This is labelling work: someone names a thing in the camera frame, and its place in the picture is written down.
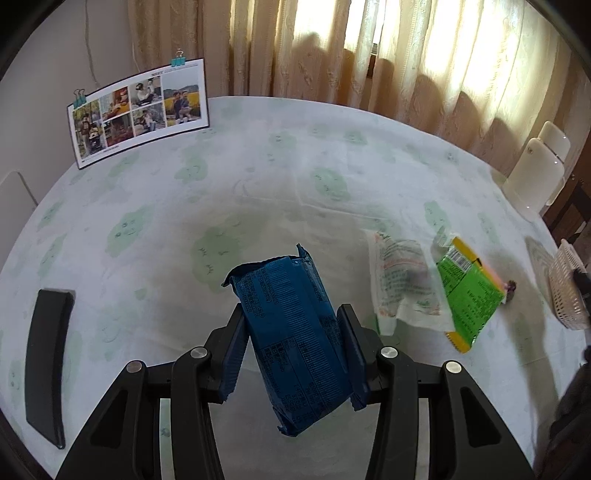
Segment green patterned tablecloth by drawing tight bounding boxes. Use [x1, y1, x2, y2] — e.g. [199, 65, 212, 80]
[1, 97, 586, 475]

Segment white thermos jug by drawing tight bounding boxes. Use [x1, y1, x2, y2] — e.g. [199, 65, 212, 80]
[502, 121, 571, 222]

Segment beige curtain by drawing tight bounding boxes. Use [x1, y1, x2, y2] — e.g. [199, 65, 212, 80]
[128, 0, 590, 173]

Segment purple candy wrapper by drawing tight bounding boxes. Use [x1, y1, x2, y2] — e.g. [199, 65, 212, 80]
[503, 280, 517, 304]

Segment teal binder clip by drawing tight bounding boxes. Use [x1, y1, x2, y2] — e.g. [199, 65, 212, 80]
[73, 88, 87, 109]
[170, 49, 186, 68]

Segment pink plastic basket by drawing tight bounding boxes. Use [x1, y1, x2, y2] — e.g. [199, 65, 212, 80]
[548, 239, 590, 330]

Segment white printed snack bag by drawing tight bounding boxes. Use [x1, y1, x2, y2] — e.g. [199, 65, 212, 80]
[366, 230, 454, 336]

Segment photo collage calendar card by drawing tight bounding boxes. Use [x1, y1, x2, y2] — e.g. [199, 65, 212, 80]
[67, 59, 211, 170]

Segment green yellow snack bag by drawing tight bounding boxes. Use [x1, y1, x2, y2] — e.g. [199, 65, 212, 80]
[437, 236, 507, 354]

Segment blue snack package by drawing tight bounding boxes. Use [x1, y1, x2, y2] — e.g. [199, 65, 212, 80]
[222, 246, 353, 437]

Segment black remote control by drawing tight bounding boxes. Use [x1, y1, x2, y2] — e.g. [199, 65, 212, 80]
[24, 289, 74, 449]

